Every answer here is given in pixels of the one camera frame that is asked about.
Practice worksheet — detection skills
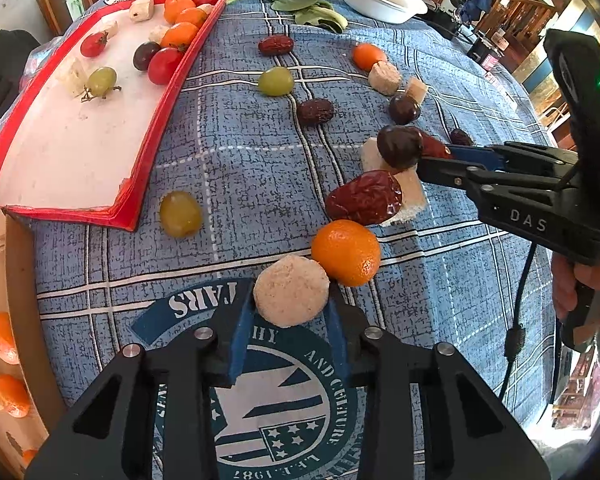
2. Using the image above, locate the orange mandarin front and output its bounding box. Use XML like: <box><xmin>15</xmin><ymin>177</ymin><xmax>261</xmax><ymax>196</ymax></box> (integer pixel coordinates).
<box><xmin>0</xmin><ymin>374</ymin><xmax>31</xmax><ymax>418</ymax></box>

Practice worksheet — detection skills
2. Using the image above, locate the small dark date right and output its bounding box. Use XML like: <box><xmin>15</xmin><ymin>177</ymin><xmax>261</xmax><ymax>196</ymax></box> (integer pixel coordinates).
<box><xmin>449</xmin><ymin>128</ymin><xmax>474</xmax><ymax>146</ymax></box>

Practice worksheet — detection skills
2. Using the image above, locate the blue plaid tablecloth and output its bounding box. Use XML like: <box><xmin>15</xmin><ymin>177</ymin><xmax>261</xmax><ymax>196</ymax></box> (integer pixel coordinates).
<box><xmin>31</xmin><ymin>0</ymin><xmax>554</xmax><ymax>427</ymax></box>

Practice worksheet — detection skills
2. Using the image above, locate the beige cake piece far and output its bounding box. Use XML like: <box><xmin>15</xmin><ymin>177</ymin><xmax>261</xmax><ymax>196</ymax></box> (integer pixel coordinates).
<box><xmin>368</xmin><ymin>61</ymin><xmax>402</xmax><ymax>96</ymax></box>

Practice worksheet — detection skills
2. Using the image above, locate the round beige rice cake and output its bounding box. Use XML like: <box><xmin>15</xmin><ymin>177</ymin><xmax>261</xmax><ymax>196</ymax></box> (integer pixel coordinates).
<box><xmin>252</xmin><ymin>255</ymin><xmax>329</xmax><ymax>328</ymax></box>

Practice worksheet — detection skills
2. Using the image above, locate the person's right hand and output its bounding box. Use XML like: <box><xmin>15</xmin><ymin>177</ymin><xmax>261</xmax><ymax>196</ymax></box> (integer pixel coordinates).
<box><xmin>552</xmin><ymin>252</ymin><xmax>600</xmax><ymax>320</ymax></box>

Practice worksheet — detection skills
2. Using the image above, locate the green grape centre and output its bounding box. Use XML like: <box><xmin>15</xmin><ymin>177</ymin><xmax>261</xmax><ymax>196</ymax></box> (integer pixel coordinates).
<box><xmin>258</xmin><ymin>66</ymin><xmax>294</xmax><ymax>96</ymax></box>

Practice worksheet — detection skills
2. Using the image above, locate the cardboard box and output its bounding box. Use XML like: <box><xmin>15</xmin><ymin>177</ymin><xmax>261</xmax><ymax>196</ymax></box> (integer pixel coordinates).
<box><xmin>0</xmin><ymin>211</ymin><xmax>66</xmax><ymax>479</ymax></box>

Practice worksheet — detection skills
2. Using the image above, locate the small beige cake cube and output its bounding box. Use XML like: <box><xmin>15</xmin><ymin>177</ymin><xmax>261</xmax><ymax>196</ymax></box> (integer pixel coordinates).
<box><xmin>405</xmin><ymin>76</ymin><xmax>429</xmax><ymax>106</ymax></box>

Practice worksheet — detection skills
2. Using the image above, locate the red date far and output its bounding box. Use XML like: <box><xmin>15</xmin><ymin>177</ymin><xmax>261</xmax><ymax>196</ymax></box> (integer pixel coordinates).
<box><xmin>258</xmin><ymin>35</ymin><xmax>294</xmax><ymax>56</ymax></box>

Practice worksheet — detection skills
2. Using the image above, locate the orange mandarin tray back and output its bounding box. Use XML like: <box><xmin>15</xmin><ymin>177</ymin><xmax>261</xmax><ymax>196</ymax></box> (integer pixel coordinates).
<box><xmin>163</xmin><ymin>0</ymin><xmax>195</xmax><ymax>25</ymax></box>

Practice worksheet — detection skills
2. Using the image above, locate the white cake piece in tray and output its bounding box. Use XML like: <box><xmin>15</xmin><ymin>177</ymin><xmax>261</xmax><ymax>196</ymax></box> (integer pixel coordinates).
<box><xmin>57</xmin><ymin>56</ymin><xmax>87</xmax><ymax>98</ymax></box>

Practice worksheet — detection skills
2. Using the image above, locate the small dark plum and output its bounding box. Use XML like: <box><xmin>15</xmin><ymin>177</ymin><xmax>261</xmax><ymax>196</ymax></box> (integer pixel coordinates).
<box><xmin>389</xmin><ymin>94</ymin><xmax>420</xmax><ymax>126</ymax></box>

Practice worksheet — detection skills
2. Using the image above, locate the green grape near tray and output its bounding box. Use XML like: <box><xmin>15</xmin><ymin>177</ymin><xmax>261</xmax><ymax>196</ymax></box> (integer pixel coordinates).
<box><xmin>159</xmin><ymin>191</ymin><xmax>202</xmax><ymax>238</ymax></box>

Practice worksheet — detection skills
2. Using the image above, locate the green grape in tray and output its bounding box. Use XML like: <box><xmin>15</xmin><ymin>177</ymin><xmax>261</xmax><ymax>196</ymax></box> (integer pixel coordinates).
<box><xmin>81</xmin><ymin>66</ymin><xmax>121</xmax><ymax>102</ymax></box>

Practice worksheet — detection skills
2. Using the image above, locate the red plastic tray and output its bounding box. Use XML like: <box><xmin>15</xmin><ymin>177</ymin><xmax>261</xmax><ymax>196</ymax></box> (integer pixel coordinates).
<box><xmin>0</xmin><ymin>0</ymin><xmax>226</xmax><ymax>231</ymax></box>

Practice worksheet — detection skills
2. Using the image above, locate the smooth red date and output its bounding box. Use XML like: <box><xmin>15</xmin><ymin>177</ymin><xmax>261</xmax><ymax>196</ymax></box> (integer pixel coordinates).
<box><xmin>418</xmin><ymin>130</ymin><xmax>453</xmax><ymax>159</ymax></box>

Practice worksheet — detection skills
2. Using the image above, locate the orange mandarin in tray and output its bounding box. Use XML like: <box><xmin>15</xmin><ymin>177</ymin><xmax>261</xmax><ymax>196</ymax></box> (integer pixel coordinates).
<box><xmin>160</xmin><ymin>22</ymin><xmax>198</xmax><ymax>51</ymax></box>

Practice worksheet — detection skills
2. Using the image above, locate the red tomato in tray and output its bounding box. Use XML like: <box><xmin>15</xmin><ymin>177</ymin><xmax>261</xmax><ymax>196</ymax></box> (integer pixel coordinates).
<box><xmin>147</xmin><ymin>47</ymin><xmax>183</xmax><ymax>86</ymax></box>

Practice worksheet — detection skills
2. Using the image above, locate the large red date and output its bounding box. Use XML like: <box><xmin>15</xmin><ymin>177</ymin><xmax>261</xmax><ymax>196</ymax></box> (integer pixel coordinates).
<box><xmin>325</xmin><ymin>170</ymin><xmax>402</xmax><ymax>226</ymax></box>

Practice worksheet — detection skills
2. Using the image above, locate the dark wrinkled date centre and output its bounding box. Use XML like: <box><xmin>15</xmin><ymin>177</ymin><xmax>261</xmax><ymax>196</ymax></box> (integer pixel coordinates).
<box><xmin>297</xmin><ymin>99</ymin><xmax>335</xmax><ymax>126</ymax></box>

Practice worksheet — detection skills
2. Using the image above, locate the small orange mandarin far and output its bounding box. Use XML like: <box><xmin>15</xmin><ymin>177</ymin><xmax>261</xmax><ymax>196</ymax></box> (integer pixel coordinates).
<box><xmin>351</xmin><ymin>44</ymin><xmax>388</xmax><ymax>73</ymax></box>

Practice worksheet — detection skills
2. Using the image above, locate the white cake block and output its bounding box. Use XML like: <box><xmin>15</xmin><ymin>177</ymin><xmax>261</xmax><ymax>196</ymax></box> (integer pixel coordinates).
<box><xmin>380</xmin><ymin>167</ymin><xmax>428</xmax><ymax>228</ymax></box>

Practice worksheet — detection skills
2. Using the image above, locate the dark plum in tray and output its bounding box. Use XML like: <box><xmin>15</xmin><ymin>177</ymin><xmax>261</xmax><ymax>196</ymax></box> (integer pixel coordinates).
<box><xmin>132</xmin><ymin>41</ymin><xmax>161</xmax><ymax>72</ymax></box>

